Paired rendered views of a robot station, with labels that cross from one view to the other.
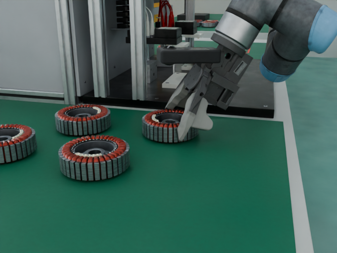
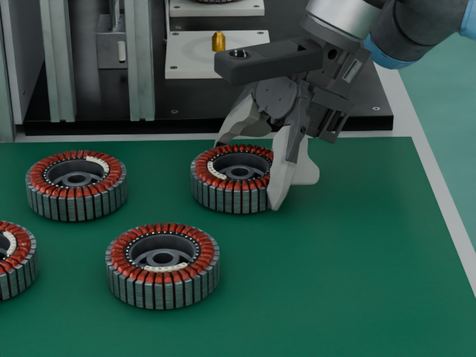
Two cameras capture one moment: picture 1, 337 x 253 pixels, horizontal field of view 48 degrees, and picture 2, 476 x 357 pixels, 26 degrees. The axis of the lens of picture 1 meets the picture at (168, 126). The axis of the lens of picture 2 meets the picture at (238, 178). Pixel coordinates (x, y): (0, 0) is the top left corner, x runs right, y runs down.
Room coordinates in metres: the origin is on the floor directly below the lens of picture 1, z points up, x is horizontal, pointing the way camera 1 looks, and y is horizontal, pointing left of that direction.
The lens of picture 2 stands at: (-0.28, 0.28, 1.34)
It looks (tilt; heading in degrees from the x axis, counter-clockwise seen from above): 29 degrees down; 344
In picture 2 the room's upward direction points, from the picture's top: straight up
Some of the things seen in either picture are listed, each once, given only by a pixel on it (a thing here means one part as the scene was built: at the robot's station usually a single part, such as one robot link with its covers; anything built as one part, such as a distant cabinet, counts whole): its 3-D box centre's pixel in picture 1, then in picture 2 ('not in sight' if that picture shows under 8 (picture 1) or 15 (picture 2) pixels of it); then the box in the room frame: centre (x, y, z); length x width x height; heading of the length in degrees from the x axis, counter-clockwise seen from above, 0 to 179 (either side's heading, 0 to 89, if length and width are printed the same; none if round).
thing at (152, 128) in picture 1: (170, 125); (239, 177); (0.70, 0.00, 0.77); 0.11 x 0.11 x 0.04
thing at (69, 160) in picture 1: (95, 156); (163, 264); (0.55, 0.12, 0.77); 0.11 x 0.11 x 0.04
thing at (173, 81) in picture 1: (194, 81); (218, 53); (1.05, -0.07, 0.78); 0.15 x 0.15 x 0.01; 76
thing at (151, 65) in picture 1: (145, 71); (116, 40); (1.08, 0.07, 0.80); 0.07 x 0.05 x 0.06; 166
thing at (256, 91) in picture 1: (196, 77); (207, 33); (1.17, -0.09, 0.76); 0.64 x 0.47 x 0.02; 166
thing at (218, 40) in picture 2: not in sight; (218, 40); (1.05, -0.07, 0.80); 0.02 x 0.02 x 0.03
